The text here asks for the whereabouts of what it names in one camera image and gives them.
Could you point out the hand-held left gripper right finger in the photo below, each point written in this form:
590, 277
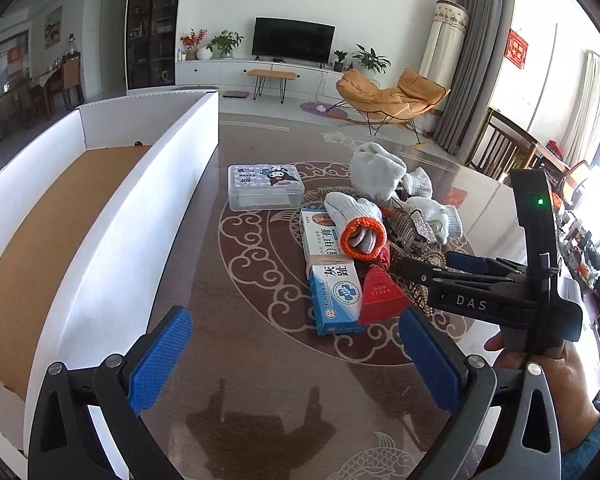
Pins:
430, 360

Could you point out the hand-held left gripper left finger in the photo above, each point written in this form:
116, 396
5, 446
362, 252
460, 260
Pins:
160, 360

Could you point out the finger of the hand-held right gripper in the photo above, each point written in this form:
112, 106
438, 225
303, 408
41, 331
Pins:
422, 275
467, 261

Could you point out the white blue ointment box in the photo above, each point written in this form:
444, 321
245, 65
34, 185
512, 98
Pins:
335, 300

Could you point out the white knit glove orange cuff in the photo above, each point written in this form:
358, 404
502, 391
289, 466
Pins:
375, 170
445, 220
419, 182
350, 207

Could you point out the white cardboard box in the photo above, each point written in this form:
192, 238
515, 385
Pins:
130, 200

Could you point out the clear plastic box cartoon print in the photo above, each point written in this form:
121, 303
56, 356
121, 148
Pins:
260, 195

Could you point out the person's right hand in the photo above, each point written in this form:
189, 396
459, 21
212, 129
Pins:
565, 390

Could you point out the rhinestone hair claw clip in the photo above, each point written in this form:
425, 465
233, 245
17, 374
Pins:
422, 227

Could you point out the beige twine bundle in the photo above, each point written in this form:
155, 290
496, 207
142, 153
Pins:
325, 260

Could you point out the wooden dining chair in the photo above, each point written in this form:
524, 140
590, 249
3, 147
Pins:
500, 145

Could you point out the orange lounge chair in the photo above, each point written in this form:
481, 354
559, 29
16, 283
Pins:
380, 97

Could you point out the grey curtain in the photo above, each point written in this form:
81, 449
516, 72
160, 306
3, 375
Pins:
467, 70

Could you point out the purple floor mat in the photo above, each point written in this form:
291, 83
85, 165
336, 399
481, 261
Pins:
317, 108

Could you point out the white sheer curtain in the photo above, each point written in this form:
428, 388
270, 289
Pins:
595, 110

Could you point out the covered standing air conditioner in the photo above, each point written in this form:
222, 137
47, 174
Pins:
442, 45

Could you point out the large leafy potted plant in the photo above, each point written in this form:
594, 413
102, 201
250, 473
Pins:
372, 57

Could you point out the small potted plant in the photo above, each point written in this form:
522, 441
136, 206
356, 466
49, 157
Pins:
340, 57

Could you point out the wooden bench black legs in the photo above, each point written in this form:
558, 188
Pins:
270, 74

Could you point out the grey floor scale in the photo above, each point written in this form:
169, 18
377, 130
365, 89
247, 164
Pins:
236, 94

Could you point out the black television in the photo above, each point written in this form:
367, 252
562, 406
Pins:
292, 37

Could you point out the white television cabinet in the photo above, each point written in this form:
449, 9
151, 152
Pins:
230, 75

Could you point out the green potted plant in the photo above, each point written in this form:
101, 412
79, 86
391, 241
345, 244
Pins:
225, 40

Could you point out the white round vase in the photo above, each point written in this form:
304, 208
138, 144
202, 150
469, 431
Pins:
205, 53

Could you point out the red flower arrangement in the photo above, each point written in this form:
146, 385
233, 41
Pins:
192, 40

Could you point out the dark display cabinet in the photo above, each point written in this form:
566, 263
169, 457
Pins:
152, 35

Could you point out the red door poster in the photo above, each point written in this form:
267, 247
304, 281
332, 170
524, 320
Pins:
15, 62

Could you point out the red wall hanging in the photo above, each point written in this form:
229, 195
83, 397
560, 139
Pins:
516, 49

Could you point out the framed wall picture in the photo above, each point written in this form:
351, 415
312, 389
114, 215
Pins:
53, 27

